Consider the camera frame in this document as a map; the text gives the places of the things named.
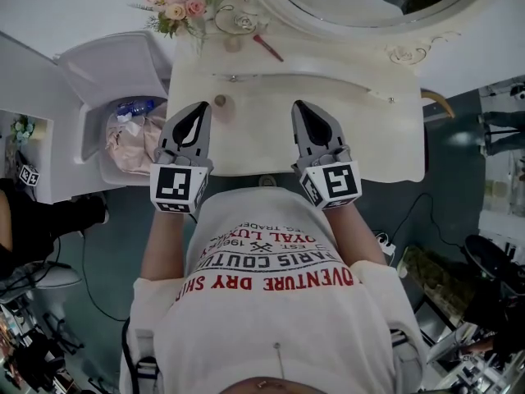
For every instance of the person's left forearm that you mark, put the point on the person's left forearm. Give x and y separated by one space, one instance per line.
166 244

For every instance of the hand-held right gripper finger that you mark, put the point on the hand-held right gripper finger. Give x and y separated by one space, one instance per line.
296 134
328 121

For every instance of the grey chair seat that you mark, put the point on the grey chair seat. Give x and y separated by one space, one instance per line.
45 277

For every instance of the white power strip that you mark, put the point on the white power strip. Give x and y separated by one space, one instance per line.
386 245

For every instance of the pink flower bouquet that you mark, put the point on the pink flower bouquet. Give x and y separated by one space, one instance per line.
180 8

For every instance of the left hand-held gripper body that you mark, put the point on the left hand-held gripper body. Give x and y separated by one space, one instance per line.
174 185

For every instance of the white dressing table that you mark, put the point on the white dressing table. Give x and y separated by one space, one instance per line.
262 138

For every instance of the white printed shirt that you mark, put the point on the white printed shirt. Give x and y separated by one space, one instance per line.
270 322

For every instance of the small pale flower bunch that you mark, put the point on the small pale flower bunch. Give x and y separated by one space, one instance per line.
22 129

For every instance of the person's right forearm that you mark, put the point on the person's right forearm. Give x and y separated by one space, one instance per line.
359 236

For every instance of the small beige jar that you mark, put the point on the small beige jar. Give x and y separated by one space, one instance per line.
231 44

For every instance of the black round stool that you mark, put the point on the black round stool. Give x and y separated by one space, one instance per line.
494 263

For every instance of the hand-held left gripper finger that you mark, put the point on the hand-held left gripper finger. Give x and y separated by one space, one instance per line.
206 134
176 117

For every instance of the white side cabinet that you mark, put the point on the white side cabinet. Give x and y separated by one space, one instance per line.
37 88

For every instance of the pink plastic bag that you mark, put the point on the pink plastic bag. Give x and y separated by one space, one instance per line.
131 146

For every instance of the blue plastic water bottle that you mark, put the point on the blue plastic water bottle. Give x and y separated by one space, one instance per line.
137 106

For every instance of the red makeup brush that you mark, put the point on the red makeup brush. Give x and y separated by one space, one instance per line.
268 48

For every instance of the gold curved chair leg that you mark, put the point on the gold curved chair leg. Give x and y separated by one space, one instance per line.
441 102

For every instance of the white trash bin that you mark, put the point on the white trash bin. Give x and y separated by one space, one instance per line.
94 76

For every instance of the black-white patterned block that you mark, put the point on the black-white patterned block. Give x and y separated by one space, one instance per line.
29 175

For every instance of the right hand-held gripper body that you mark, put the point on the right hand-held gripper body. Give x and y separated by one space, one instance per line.
332 183

